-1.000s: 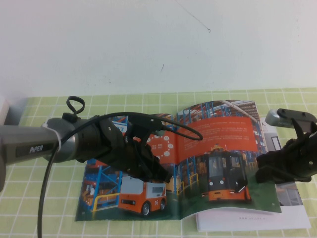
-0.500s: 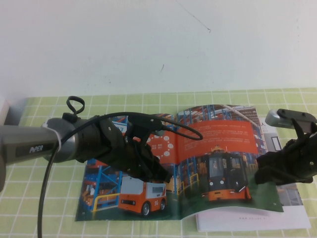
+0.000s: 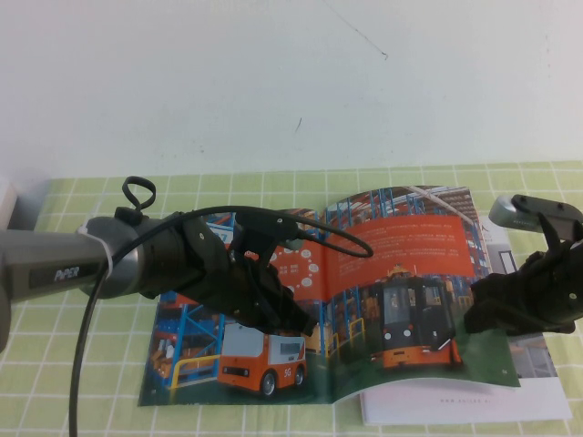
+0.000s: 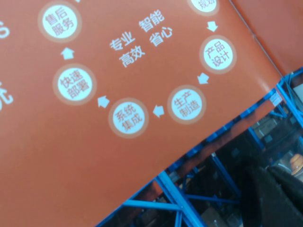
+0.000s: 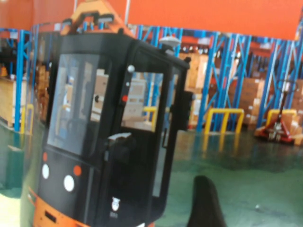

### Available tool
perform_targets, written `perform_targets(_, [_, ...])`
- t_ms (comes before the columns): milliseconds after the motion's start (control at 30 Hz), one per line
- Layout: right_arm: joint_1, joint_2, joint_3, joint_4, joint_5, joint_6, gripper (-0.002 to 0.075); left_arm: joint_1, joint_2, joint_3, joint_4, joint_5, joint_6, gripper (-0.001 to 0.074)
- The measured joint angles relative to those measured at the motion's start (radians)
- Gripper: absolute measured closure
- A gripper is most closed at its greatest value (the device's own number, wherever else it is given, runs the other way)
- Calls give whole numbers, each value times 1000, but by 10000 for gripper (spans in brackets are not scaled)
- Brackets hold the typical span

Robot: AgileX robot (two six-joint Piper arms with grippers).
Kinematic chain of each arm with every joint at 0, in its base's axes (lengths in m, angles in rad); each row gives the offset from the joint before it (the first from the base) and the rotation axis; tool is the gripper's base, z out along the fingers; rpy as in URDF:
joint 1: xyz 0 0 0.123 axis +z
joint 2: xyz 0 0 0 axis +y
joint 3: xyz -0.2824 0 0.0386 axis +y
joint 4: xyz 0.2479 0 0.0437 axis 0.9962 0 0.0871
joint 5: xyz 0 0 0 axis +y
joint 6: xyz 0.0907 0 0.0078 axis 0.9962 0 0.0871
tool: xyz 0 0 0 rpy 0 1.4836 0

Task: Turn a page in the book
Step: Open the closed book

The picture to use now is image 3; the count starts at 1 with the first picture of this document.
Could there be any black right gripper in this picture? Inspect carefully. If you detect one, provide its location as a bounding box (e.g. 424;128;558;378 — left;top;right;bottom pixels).
463;248;583;338

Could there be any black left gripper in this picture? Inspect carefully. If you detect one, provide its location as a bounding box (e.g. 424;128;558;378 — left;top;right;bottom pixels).
181;213;316;338

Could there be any colourful printed brochure book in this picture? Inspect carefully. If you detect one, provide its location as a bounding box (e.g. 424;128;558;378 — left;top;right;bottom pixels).
138;184;573;427

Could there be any white zip tie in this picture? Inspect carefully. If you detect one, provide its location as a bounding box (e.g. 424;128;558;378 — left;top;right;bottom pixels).
77;221;114;279

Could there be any green checkered tablecloth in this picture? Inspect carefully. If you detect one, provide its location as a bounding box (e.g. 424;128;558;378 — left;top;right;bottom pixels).
0;161;583;437

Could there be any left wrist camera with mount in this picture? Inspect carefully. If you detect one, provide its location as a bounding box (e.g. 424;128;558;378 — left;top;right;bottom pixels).
230;207;302;257

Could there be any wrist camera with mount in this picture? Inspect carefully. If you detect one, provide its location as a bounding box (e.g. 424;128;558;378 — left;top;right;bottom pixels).
489;194;583;256
230;207;302;257

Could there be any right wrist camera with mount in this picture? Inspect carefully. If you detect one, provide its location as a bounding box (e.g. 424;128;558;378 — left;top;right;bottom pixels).
489;194;583;256

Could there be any black strap loop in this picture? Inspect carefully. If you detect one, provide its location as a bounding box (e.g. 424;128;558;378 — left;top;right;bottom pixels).
114;176;157;225

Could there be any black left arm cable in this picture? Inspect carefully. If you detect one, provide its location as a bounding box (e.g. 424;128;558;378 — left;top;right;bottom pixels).
70;207;374;437

